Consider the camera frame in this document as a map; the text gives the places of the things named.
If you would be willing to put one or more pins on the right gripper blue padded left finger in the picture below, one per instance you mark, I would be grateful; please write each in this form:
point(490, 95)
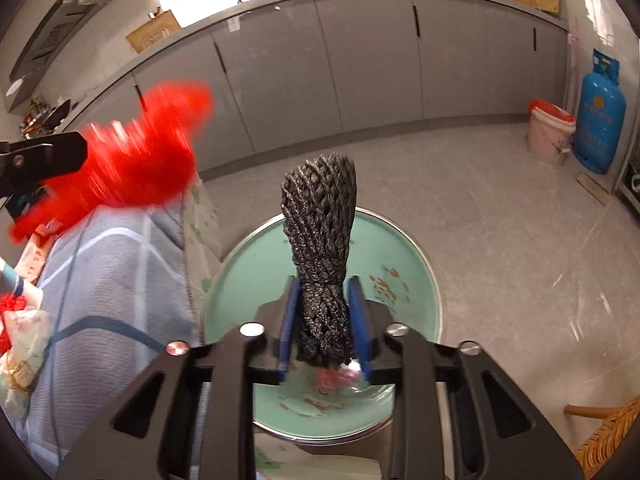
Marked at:
point(279, 318)

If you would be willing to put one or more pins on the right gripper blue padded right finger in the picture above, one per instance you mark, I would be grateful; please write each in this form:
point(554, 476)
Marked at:
point(368, 322)

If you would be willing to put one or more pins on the red plastic bag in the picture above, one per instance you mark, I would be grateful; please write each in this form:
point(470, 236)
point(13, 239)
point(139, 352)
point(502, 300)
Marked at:
point(145, 162)

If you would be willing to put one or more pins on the clear plastic bag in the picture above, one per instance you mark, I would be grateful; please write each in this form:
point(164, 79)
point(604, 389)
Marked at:
point(29, 333)

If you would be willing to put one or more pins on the pink translucent plastic bag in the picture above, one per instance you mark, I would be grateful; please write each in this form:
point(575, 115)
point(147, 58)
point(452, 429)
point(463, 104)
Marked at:
point(346, 376)

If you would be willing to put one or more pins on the white paper cup blue band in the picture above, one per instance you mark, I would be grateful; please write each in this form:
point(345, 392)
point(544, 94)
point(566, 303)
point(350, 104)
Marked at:
point(11, 283)

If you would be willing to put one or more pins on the spice rack with bottles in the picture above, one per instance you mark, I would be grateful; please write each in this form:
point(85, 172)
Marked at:
point(37, 112)

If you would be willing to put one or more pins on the black wok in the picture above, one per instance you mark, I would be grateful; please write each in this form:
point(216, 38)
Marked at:
point(56, 117)

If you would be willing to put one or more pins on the green enamel basin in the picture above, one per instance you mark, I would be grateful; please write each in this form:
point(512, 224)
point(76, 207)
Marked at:
point(393, 270)

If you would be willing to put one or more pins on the range hood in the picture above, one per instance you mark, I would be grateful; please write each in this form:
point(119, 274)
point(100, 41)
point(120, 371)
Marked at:
point(63, 21)

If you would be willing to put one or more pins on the blue checked tablecloth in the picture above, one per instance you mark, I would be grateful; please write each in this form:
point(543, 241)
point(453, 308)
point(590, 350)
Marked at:
point(118, 287)

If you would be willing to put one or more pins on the wooden cutting board left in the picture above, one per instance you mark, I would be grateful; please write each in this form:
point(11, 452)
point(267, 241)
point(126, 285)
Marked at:
point(159, 27)

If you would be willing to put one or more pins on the wicker chair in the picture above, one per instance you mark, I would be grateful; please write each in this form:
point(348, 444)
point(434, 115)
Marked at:
point(612, 451)

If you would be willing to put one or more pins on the pink bucket red liner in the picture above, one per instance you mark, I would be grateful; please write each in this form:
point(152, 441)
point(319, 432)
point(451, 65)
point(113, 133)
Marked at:
point(550, 131)

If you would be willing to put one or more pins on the grey base cabinets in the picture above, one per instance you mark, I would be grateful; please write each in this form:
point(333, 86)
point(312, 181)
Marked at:
point(289, 72)

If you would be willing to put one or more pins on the blue gas cylinder right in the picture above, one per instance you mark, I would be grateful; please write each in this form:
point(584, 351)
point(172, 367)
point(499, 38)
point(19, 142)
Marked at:
point(601, 113)

